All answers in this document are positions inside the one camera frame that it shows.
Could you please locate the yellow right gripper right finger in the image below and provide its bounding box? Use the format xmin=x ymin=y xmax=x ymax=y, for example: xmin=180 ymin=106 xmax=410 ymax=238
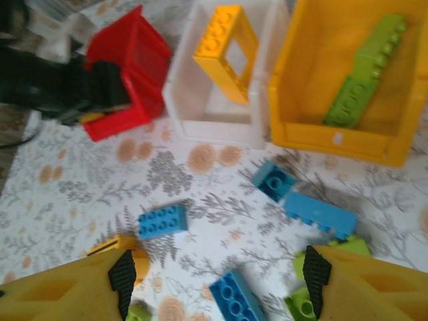
xmin=302 ymin=245 xmax=428 ymax=321

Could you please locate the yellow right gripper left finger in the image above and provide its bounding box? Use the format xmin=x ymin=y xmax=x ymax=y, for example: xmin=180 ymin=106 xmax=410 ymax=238
xmin=0 ymin=247 xmax=138 ymax=321

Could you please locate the red plastic bin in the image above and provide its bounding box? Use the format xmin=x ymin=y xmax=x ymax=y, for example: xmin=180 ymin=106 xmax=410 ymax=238
xmin=82 ymin=5 xmax=173 ymax=143

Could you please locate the yellow lego with black stripes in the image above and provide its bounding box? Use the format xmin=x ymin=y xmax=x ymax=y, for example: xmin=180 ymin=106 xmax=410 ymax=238
xmin=86 ymin=233 xmax=150 ymax=287

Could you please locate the green lego brick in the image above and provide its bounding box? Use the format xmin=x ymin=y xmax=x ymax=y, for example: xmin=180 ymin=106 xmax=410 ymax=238
xmin=283 ymin=287 xmax=317 ymax=321
xmin=321 ymin=75 xmax=379 ymax=130
xmin=126 ymin=302 xmax=151 ymax=321

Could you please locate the white plastic bin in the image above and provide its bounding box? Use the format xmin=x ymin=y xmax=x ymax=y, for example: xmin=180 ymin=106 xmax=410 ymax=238
xmin=165 ymin=0 xmax=290 ymax=150

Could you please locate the yellow lego window frame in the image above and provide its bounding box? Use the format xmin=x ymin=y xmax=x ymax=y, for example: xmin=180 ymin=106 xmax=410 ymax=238
xmin=192 ymin=5 xmax=260 ymax=105

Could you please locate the small square blue lego brick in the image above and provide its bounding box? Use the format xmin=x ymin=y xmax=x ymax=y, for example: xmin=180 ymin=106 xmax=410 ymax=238
xmin=250 ymin=160 xmax=298 ymax=203

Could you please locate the long green lego piece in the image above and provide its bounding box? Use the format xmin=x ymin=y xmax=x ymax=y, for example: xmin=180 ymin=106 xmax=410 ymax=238
xmin=354 ymin=13 xmax=409 ymax=81

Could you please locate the floral patterned tablecloth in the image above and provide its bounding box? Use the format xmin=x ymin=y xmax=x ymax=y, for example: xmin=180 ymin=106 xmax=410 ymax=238
xmin=0 ymin=0 xmax=428 ymax=321

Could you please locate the yellow plastic bin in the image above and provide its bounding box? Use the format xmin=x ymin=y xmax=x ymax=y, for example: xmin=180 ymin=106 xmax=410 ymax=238
xmin=267 ymin=0 xmax=428 ymax=168

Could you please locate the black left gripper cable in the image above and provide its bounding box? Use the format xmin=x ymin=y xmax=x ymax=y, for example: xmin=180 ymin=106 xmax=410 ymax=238
xmin=0 ymin=113 xmax=43 ymax=150

